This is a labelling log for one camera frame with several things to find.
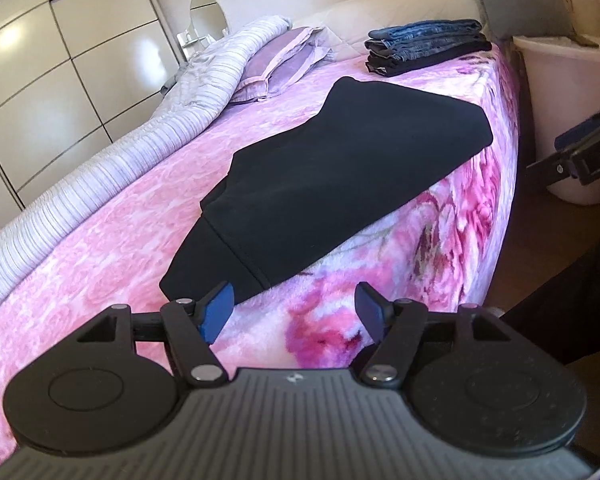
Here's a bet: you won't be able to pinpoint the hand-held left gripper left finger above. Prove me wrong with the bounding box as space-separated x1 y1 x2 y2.
77 281 234 387

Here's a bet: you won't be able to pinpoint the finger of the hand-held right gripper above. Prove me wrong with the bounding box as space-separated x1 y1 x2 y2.
526 107 600 186

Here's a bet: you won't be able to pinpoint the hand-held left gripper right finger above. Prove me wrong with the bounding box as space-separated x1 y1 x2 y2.
355 281 507 387

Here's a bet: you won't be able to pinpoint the black zip jacket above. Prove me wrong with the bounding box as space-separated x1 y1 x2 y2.
160 76 495 306

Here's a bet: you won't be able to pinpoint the white laundry basket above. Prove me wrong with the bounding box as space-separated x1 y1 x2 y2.
512 34 600 207

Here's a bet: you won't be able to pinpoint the pink floral bed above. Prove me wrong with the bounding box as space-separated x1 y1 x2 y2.
0 42 523 396

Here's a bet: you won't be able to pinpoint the person's dark clothing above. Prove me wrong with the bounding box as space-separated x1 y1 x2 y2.
499 237 600 367

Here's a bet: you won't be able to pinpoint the folded black garment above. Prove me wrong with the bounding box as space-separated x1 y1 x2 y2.
364 42 494 79

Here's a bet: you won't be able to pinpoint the folded dark blue jeans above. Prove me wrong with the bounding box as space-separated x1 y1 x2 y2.
364 34 487 63

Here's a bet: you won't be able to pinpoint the folded light blue jeans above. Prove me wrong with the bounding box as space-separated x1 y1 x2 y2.
368 18 485 42

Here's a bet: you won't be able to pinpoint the white striped quilt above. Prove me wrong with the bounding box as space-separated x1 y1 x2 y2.
0 15 293 326

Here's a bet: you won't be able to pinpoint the cream padded headboard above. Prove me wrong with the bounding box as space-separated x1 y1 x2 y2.
290 0 487 63

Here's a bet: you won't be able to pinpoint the small purple pillow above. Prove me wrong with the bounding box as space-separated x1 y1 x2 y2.
275 44 337 86

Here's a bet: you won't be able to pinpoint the large purple pillow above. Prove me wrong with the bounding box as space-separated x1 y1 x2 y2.
228 26 323 105

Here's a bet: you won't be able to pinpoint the cream wardrobe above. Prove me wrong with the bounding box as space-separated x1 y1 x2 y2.
0 0 183 233

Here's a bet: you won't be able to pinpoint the small wall shelf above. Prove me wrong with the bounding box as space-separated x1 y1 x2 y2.
176 30 217 51

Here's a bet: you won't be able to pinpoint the round wall mirror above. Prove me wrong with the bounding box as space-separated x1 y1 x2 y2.
188 0 230 41

